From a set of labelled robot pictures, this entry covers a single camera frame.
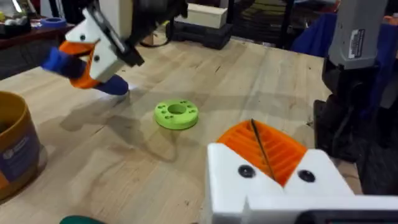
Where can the green disc with holes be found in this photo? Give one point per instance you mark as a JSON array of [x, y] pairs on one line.
[[176, 114]]

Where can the yellow bucket with blue label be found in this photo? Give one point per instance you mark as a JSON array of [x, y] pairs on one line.
[[17, 146]]

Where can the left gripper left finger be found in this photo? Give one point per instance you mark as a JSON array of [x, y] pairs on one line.
[[227, 174]]

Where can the blue cloth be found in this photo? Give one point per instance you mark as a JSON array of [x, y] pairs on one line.
[[312, 35]]

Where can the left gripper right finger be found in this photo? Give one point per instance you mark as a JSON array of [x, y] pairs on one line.
[[317, 174]]

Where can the heap of small items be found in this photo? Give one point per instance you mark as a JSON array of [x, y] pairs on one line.
[[14, 21]]

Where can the blue electric screwdriver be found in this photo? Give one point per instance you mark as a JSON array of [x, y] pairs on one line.
[[62, 63]]

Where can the dark green vegetable toy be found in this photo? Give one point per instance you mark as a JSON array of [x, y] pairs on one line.
[[81, 220]]

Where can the cream rectangular box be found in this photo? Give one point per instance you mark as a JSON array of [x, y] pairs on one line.
[[203, 15]]

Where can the dark side table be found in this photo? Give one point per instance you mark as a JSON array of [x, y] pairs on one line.
[[28, 39]]

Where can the blue tape roll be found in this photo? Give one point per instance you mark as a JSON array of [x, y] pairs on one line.
[[53, 22]]

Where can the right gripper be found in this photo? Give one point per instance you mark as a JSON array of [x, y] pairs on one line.
[[155, 15]]

